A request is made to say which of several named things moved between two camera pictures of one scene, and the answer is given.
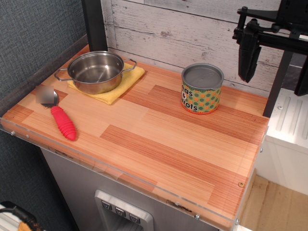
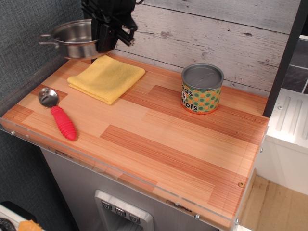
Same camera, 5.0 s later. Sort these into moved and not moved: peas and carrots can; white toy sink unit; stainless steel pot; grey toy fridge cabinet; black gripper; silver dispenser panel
Moved: black gripper; stainless steel pot
Not moved: white toy sink unit; grey toy fridge cabinet; peas and carrots can; silver dispenser panel
